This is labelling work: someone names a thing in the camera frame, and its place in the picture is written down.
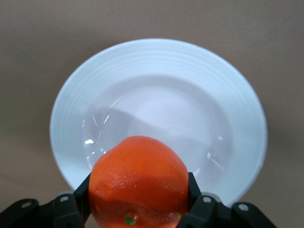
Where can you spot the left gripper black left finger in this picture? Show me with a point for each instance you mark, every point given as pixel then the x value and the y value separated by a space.
pixel 64 211

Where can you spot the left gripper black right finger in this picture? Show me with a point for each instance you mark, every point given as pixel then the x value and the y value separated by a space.
pixel 209 213

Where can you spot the brown table mat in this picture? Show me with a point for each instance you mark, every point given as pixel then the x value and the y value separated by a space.
pixel 35 47

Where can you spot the white round plate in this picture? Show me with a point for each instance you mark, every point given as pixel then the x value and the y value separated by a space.
pixel 156 99

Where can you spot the orange mandarin fruit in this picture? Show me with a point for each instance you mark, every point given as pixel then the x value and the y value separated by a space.
pixel 139 180

